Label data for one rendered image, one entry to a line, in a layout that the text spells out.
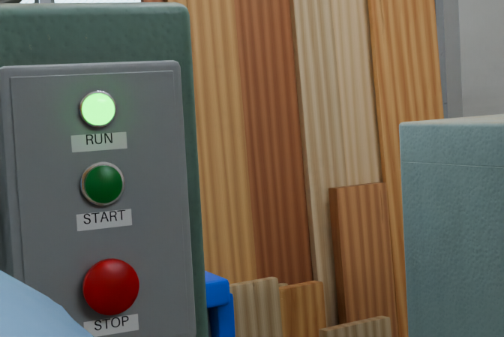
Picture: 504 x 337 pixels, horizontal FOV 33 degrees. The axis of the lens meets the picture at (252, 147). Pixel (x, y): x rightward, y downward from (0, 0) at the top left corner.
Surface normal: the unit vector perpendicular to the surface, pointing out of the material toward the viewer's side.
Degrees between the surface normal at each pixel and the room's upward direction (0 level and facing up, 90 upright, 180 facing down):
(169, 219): 90
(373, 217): 87
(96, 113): 93
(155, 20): 90
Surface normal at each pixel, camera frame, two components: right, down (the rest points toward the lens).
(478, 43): 0.50, 0.03
